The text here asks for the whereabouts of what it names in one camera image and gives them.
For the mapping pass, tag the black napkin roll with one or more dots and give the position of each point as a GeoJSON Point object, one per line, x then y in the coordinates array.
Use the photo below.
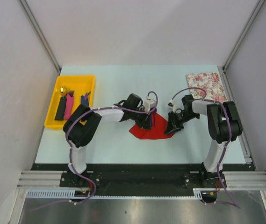
{"type": "Point", "coordinates": [61, 109]}

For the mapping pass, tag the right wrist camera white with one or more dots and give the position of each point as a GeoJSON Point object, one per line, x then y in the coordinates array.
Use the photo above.
{"type": "Point", "coordinates": [171, 105]}

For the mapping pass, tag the navy napkin roll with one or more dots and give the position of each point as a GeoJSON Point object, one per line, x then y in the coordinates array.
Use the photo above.
{"type": "Point", "coordinates": [84, 99]}

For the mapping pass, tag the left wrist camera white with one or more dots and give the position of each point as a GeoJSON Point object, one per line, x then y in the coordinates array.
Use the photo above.
{"type": "Point", "coordinates": [149, 104]}

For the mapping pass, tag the yellow plastic tray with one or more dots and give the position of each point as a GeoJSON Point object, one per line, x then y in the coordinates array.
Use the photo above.
{"type": "Point", "coordinates": [77, 85]}

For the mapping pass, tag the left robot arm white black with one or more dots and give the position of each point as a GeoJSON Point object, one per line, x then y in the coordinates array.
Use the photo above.
{"type": "Point", "coordinates": [82, 125]}

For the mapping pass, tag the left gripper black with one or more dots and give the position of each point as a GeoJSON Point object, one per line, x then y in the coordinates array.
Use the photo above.
{"type": "Point", "coordinates": [145, 123]}

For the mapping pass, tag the purple plastic spoon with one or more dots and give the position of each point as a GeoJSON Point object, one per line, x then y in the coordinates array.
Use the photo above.
{"type": "Point", "coordinates": [153, 115]}

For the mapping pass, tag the floral placemat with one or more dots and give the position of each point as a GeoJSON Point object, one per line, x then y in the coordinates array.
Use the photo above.
{"type": "Point", "coordinates": [210, 82]}

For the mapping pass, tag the red paper napkin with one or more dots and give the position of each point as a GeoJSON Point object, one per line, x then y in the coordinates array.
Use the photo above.
{"type": "Point", "coordinates": [156, 133]}

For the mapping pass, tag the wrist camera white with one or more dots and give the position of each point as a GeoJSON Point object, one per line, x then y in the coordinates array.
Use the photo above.
{"type": "Point", "coordinates": [171, 105]}
{"type": "Point", "coordinates": [149, 104]}

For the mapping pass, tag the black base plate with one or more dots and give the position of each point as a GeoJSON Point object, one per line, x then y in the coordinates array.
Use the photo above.
{"type": "Point", "coordinates": [130, 191]}

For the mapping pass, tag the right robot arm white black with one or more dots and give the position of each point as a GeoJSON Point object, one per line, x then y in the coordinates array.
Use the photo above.
{"type": "Point", "coordinates": [224, 126]}

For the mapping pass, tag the pink napkin roll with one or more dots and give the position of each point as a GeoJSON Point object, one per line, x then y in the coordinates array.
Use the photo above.
{"type": "Point", "coordinates": [68, 106]}

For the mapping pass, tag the gold spoon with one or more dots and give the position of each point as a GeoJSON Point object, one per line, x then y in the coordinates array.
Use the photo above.
{"type": "Point", "coordinates": [63, 91]}

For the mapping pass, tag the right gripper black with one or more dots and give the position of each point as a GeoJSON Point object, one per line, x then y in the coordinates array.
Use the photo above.
{"type": "Point", "coordinates": [172, 126]}

